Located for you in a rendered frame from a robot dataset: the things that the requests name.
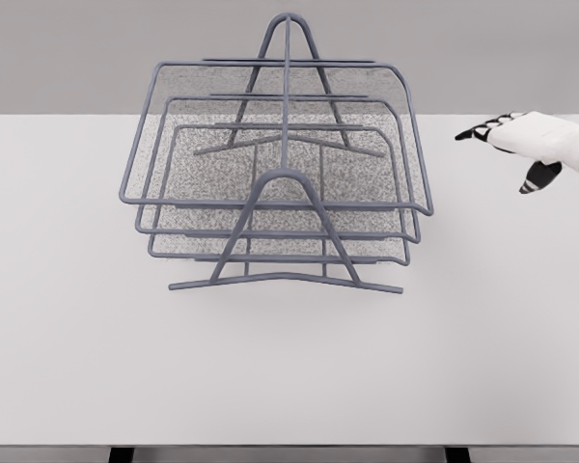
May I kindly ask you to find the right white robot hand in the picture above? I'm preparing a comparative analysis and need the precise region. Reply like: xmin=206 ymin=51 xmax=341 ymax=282
xmin=454 ymin=110 xmax=579 ymax=196

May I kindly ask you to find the medium grey mesh tray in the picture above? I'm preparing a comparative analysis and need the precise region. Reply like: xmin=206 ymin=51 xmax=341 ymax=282
xmin=134 ymin=94 xmax=424 ymax=241

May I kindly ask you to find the large grey mesh tray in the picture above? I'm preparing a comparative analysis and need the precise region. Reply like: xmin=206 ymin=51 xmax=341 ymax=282
xmin=117 ymin=59 xmax=436 ymax=217

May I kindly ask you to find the grey wire tray rack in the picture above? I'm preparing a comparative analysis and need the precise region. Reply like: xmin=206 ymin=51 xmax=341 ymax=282
xmin=168 ymin=13 xmax=404 ymax=295

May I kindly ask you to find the small grey mesh tray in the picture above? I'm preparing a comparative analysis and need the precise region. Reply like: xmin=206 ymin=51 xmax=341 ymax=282
xmin=147 ymin=123 xmax=412 ymax=269

